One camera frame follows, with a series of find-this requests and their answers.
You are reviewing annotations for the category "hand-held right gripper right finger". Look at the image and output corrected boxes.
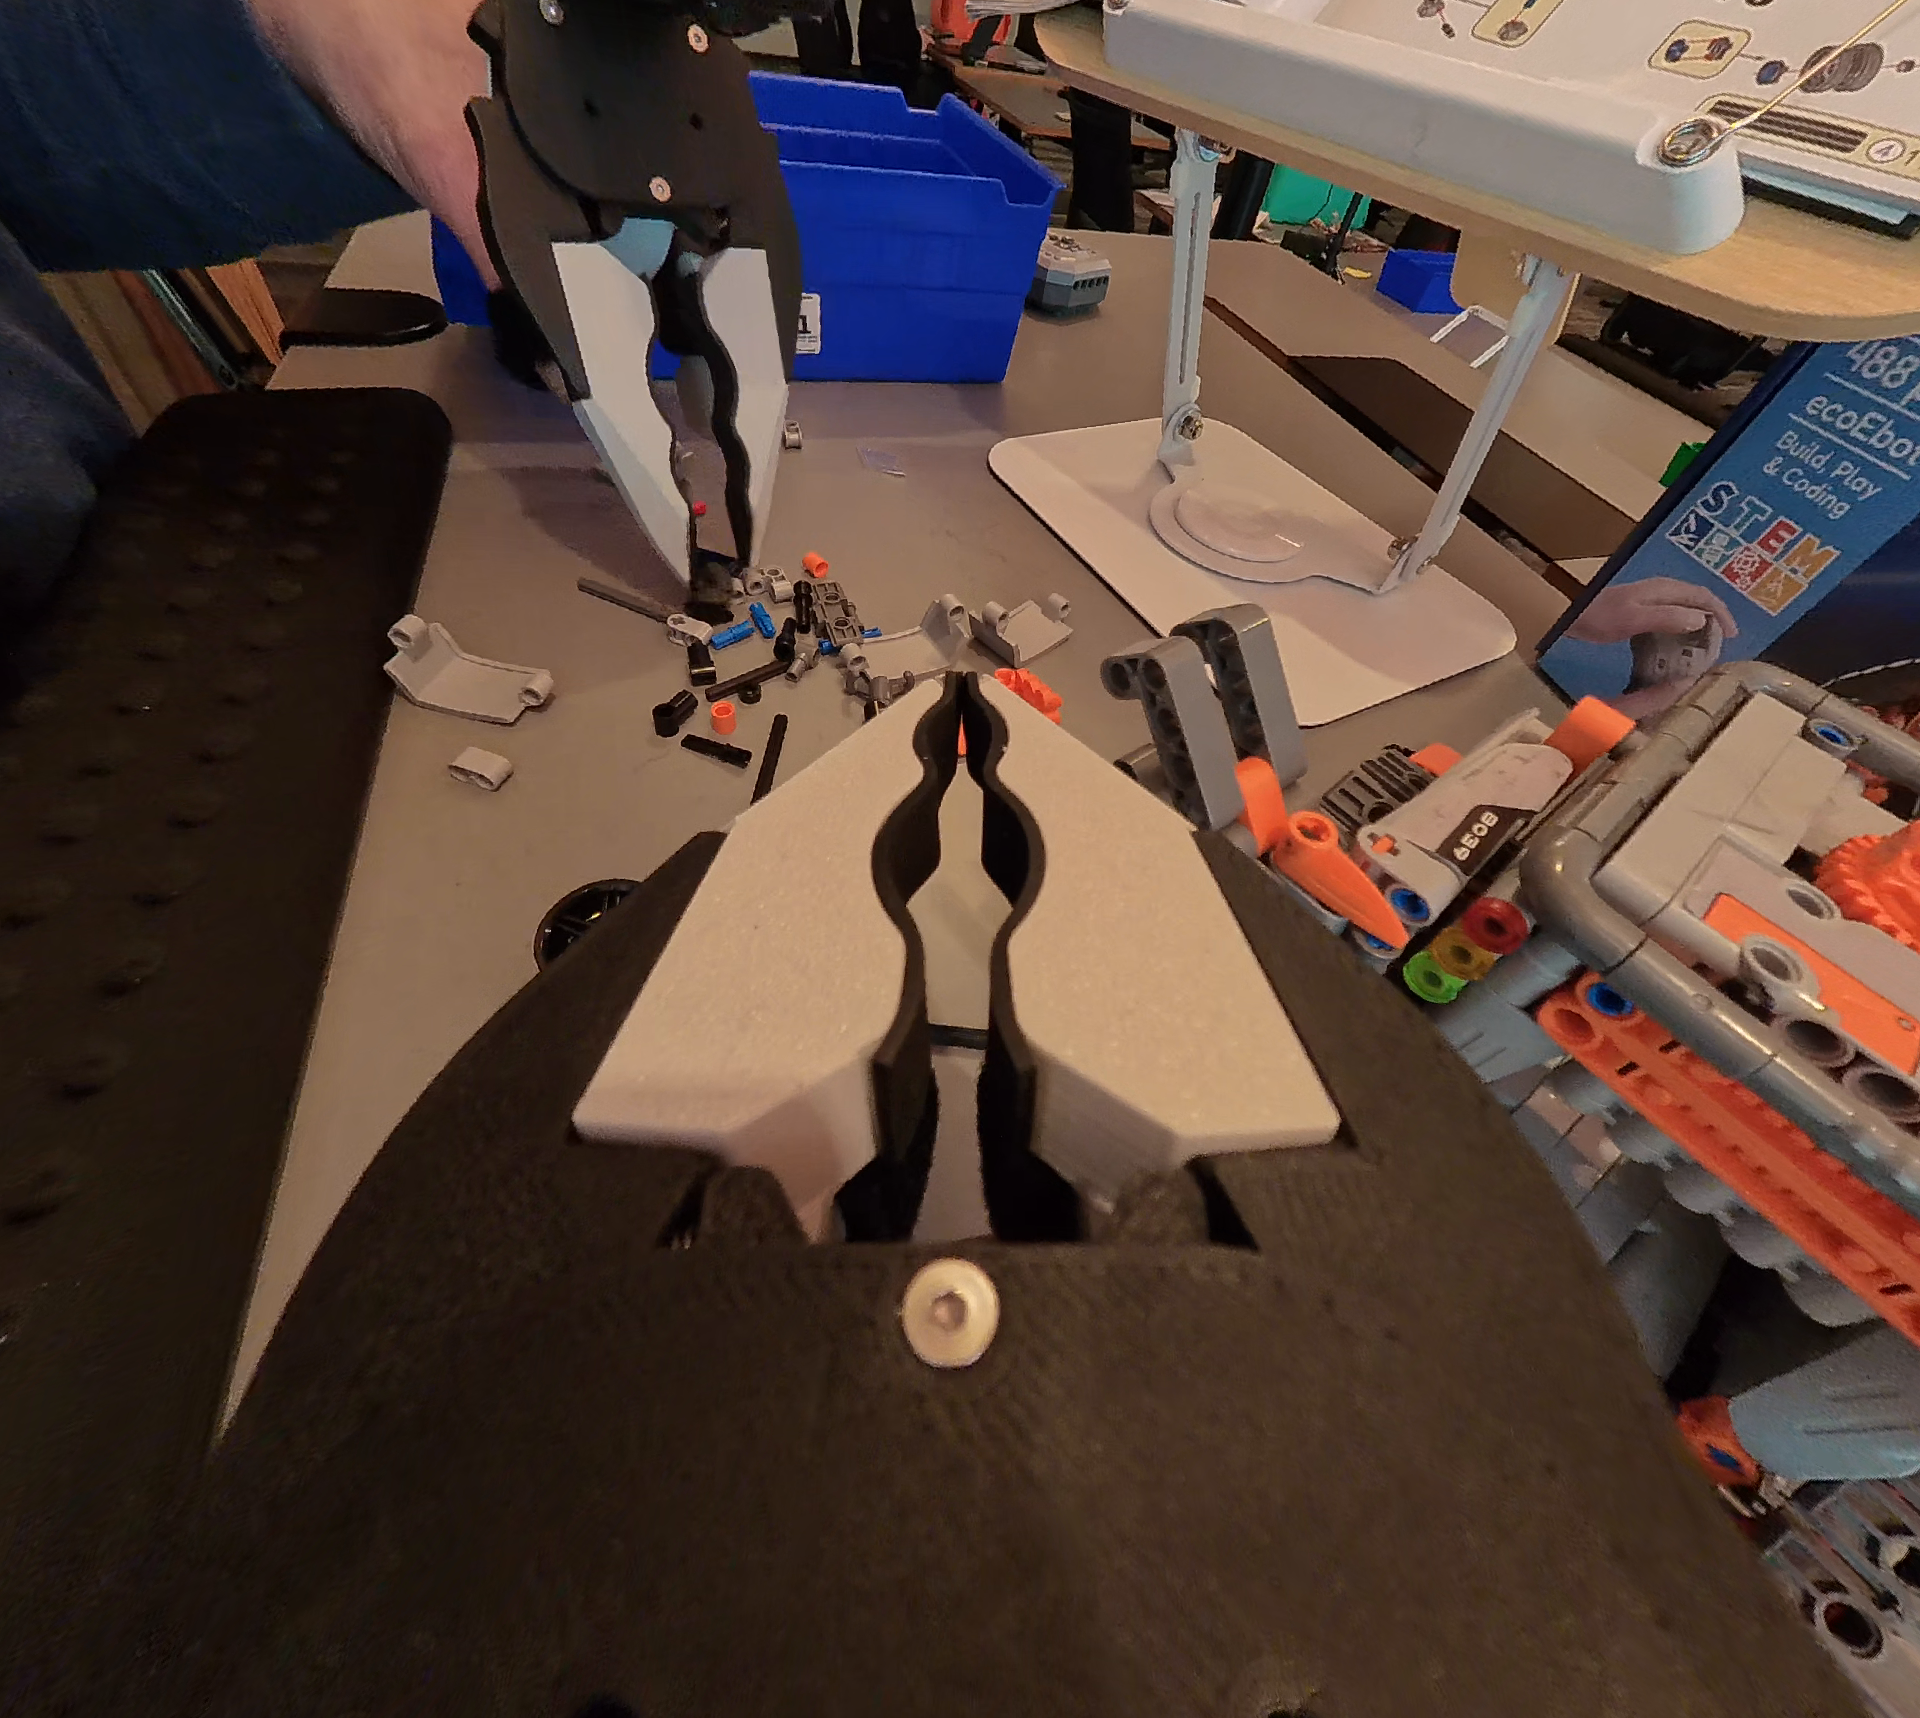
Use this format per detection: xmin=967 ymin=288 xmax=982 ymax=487
xmin=961 ymin=671 xmax=1344 ymax=1247

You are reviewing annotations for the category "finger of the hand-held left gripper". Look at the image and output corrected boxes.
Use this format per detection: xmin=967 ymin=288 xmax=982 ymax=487
xmin=548 ymin=241 xmax=704 ymax=589
xmin=655 ymin=244 xmax=796 ymax=575

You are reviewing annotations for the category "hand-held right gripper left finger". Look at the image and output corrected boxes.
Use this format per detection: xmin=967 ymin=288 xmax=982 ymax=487
xmin=570 ymin=671 xmax=971 ymax=1247

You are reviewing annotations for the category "blue plastic bin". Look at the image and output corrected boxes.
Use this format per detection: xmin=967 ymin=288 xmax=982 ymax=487
xmin=432 ymin=67 xmax=1068 ymax=388

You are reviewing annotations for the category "person's left forearm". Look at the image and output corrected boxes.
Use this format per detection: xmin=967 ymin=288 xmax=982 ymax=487
xmin=0 ymin=0 xmax=439 ymax=277

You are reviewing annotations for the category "person's left hand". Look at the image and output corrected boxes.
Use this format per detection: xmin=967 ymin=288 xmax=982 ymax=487
xmin=331 ymin=0 xmax=509 ymax=267

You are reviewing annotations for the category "black spoked wheel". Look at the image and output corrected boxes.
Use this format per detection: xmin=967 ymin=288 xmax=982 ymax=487
xmin=532 ymin=878 xmax=641 ymax=967

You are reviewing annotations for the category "black chair armrest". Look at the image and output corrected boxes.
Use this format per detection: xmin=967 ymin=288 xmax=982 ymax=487
xmin=279 ymin=289 xmax=452 ymax=351

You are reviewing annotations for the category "grey curved panel piece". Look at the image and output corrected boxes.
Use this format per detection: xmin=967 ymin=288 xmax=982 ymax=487
xmin=967 ymin=591 xmax=1077 ymax=673
xmin=384 ymin=613 xmax=558 ymax=725
xmin=885 ymin=591 xmax=980 ymax=685

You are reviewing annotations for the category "grey battery module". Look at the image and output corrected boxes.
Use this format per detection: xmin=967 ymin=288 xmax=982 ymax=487
xmin=1029 ymin=229 xmax=1117 ymax=313

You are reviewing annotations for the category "white book stand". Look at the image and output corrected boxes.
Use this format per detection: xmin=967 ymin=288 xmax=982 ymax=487
xmin=987 ymin=0 xmax=1920 ymax=728

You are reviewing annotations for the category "grey orange toy tracked robot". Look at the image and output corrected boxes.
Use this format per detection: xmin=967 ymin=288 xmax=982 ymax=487
xmin=1103 ymin=604 xmax=1920 ymax=1718

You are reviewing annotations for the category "green box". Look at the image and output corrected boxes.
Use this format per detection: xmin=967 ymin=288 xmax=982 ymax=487
xmin=1256 ymin=161 xmax=1361 ymax=238

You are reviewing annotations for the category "black dimpled pad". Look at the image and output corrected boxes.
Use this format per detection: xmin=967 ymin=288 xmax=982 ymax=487
xmin=0 ymin=386 xmax=456 ymax=1525

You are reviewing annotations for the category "blue kit box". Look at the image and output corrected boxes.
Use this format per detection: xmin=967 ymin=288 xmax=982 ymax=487
xmin=1537 ymin=334 xmax=1920 ymax=729

